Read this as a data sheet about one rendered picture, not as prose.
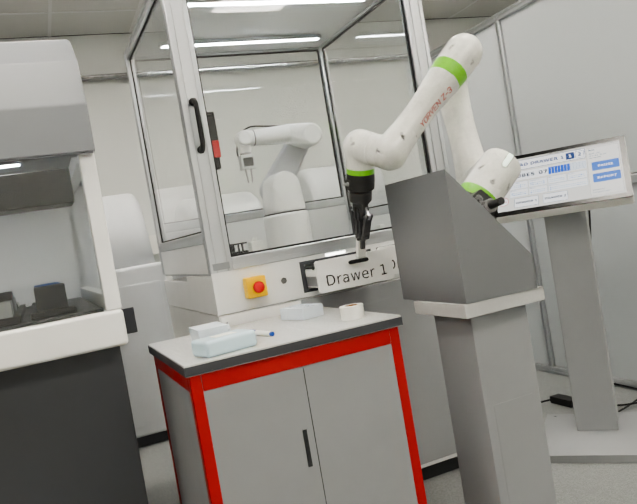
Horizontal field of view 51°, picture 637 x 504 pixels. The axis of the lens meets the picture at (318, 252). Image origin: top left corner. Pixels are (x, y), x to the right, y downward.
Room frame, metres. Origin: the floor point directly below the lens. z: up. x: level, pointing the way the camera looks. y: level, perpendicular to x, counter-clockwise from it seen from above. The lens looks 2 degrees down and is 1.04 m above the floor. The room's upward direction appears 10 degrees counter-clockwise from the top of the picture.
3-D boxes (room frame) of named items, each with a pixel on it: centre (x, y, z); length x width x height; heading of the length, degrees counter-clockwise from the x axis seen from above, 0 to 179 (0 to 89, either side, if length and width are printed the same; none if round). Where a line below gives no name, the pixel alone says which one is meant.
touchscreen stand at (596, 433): (2.71, -1.00, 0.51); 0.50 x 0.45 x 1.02; 155
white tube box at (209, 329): (1.96, 0.35, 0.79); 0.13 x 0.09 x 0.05; 22
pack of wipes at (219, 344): (1.77, 0.28, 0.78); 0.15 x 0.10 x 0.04; 125
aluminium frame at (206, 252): (2.93, 0.08, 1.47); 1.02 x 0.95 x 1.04; 113
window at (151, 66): (2.74, 0.54, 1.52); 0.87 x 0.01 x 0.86; 23
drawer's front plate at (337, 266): (2.34, -0.12, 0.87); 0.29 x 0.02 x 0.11; 113
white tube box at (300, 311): (2.19, 0.09, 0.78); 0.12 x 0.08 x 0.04; 38
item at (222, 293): (2.93, 0.08, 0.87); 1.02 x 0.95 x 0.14; 113
